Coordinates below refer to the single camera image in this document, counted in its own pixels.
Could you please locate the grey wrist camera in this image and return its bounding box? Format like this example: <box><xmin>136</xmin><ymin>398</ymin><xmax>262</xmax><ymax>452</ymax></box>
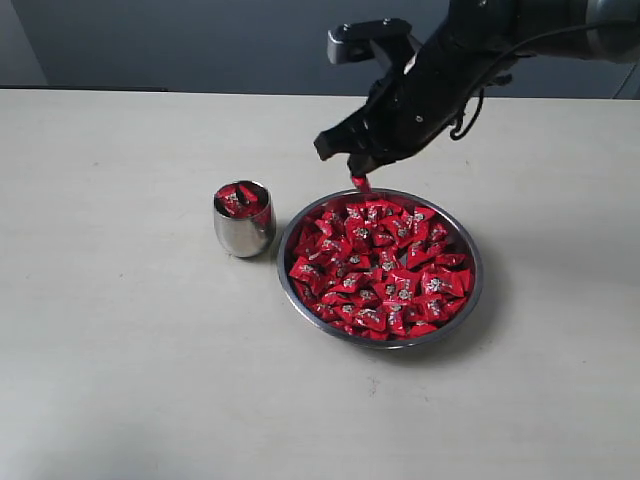
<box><xmin>327</xmin><ymin>18</ymin><xmax>416</xmax><ymax>68</ymax></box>

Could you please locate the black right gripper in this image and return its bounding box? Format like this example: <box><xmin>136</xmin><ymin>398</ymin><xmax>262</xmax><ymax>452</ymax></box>
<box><xmin>314</xmin><ymin>23</ymin><xmax>498</xmax><ymax>175</ymax></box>

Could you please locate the stainless steel cup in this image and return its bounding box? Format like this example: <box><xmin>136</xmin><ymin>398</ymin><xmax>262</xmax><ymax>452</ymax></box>
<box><xmin>212</xmin><ymin>180</ymin><xmax>276</xmax><ymax>258</ymax></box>

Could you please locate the round stainless steel plate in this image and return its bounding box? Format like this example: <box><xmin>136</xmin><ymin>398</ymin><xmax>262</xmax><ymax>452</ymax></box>
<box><xmin>277</xmin><ymin>189</ymin><xmax>485</xmax><ymax>350</ymax></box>

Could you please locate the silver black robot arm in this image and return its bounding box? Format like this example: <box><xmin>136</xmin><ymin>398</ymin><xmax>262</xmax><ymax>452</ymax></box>
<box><xmin>314</xmin><ymin>0</ymin><xmax>639</xmax><ymax>177</ymax></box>

